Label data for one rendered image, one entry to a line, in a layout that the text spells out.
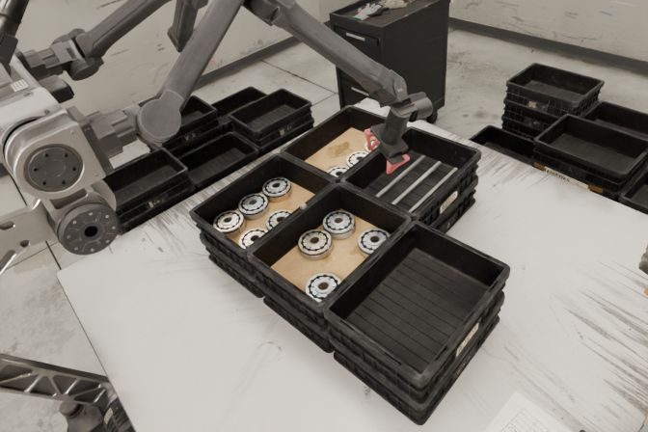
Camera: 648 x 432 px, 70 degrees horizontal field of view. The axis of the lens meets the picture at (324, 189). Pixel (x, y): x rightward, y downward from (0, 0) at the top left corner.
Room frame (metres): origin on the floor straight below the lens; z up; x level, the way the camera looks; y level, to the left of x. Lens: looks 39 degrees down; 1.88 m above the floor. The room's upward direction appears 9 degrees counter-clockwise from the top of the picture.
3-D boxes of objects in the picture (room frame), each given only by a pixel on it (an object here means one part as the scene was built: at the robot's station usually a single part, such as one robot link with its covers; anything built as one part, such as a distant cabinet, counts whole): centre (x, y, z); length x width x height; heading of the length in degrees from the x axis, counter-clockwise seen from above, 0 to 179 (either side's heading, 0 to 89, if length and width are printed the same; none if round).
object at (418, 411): (0.71, -0.19, 0.76); 0.40 x 0.30 x 0.12; 131
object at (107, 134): (0.79, 0.39, 1.45); 0.09 x 0.08 x 0.12; 35
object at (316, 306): (0.94, 0.00, 0.92); 0.40 x 0.30 x 0.02; 131
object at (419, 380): (0.71, -0.19, 0.92); 0.40 x 0.30 x 0.02; 131
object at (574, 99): (2.15, -1.31, 0.37); 0.40 x 0.30 x 0.45; 35
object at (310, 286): (0.82, 0.04, 0.86); 0.10 x 0.10 x 0.01
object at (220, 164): (2.13, 0.56, 0.31); 0.40 x 0.30 x 0.34; 125
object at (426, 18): (2.86, -0.58, 0.45); 0.60 x 0.45 x 0.90; 125
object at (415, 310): (0.71, -0.19, 0.87); 0.40 x 0.30 x 0.11; 131
